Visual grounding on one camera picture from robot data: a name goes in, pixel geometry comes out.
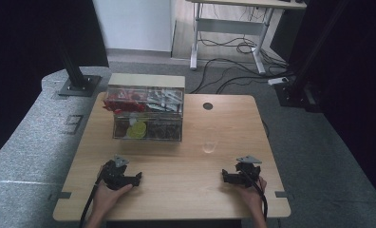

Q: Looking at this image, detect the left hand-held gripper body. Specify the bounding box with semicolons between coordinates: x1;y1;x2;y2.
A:
100;154;137;191

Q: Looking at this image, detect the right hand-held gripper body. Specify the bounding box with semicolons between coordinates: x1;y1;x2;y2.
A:
235;155;263;188

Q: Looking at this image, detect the clear glass cup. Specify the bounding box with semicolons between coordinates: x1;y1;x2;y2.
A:
202;127;218;155

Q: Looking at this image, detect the pile of dark packets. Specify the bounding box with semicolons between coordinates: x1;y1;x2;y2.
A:
114;119;181;141

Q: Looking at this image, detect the clear acrylic drawer organizer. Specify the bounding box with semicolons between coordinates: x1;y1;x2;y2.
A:
103;72;187;143

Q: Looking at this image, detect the person's right hand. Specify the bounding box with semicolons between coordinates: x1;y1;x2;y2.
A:
237;176;269;213

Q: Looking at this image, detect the person's left hand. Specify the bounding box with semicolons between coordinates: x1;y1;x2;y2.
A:
92;181;134;217

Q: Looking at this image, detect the pile of yellow-green packets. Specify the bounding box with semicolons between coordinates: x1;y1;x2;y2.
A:
125;121;148;140

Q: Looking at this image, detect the floor socket cover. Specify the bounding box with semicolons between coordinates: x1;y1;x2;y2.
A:
63;114;85;136

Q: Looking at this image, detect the pile of red packets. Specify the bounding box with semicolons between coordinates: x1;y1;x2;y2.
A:
103;89;148;115

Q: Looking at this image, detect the pile of silver packets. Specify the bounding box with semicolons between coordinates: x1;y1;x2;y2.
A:
145;89;184;114

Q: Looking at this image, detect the white power strip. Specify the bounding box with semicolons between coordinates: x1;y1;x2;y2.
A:
267;76;290;86

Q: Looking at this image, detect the black metal stand with base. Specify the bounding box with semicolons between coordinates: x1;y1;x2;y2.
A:
49;18;103;98

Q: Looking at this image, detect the black curtain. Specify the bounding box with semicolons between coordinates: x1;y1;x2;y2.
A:
0;0;110;166
289;0;376;212

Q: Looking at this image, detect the black box under desk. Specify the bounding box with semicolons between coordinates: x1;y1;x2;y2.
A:
269;9;302;64

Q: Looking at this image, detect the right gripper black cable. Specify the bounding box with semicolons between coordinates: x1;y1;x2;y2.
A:
239;164;269;222

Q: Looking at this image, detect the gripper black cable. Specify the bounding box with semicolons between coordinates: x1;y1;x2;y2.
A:
78;177;103;228
239;164;269;222

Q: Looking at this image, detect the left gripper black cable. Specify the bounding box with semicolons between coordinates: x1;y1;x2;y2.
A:
78;177;103;228

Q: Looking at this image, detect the tangle of black floor cables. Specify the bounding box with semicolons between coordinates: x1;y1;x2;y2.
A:
189;31;296;95

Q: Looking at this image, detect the white desk frame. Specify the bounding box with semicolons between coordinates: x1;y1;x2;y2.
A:
185;0;308;76

